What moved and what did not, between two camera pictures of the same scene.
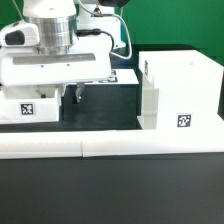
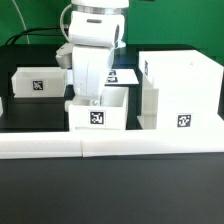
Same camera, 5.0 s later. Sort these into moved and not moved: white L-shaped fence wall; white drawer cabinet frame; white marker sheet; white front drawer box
Moved: white front drawer box
Not moved: white L-shaped fence wall; white marker sheet; white drawer cabinet frame
